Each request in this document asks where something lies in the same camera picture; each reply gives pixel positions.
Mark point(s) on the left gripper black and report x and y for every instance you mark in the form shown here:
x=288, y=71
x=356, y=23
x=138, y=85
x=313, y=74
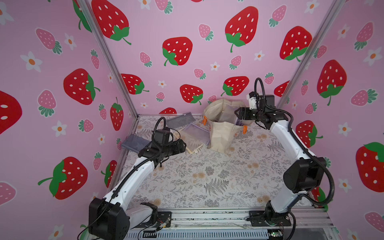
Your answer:
x=181, y=148

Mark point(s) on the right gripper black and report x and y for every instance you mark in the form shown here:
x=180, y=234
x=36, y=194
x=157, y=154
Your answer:
x=244, y=112

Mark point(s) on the beige canvas bag orange handles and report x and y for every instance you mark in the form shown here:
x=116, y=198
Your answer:
x=222, y=134

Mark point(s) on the purple mesh pouch bottom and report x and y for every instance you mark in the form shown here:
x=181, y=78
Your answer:
x=228, y=115

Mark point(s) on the purple mesh pouch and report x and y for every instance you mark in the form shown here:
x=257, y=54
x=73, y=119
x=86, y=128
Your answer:
x=200, y=134
x=228, y=115

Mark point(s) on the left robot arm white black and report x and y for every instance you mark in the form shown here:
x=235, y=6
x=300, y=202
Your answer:
x=109, y=217

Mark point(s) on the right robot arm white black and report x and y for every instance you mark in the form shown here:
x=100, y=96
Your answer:
x=306, y=171

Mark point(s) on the grey mesh pouch left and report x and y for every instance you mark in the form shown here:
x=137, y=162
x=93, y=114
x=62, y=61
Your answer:
x=135, y=143

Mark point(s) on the grey mesh pouch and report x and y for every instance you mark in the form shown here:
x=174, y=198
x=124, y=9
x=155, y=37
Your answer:
x=135, y=143
x=180, y=121

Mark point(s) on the yellow-trim pouch under purple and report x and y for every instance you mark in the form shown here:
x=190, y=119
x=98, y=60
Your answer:
x=194, y=147

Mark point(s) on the grey mesh pouch far back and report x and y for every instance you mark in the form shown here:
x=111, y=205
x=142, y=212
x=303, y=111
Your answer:
x=180, y=121

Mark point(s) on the purple mesh pouch back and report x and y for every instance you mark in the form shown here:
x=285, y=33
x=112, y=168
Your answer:
x=200, y=134

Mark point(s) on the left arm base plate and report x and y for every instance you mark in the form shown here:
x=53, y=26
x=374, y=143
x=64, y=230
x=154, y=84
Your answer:
x=162, y=217

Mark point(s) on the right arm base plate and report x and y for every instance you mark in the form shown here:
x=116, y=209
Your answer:
x=268, y=219

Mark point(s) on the aluminium frame rail front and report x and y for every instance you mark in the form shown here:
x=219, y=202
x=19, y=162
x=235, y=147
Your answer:
x=235, y=218

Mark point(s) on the right frame post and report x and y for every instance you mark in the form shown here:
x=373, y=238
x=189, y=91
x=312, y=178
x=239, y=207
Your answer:
x=321, y=33

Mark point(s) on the frame post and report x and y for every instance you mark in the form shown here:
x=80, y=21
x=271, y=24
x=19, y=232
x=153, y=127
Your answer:
x=321, y=33
x=108, y=22

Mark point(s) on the left frame post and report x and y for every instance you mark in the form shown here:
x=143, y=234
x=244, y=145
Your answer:
x=108, y=22

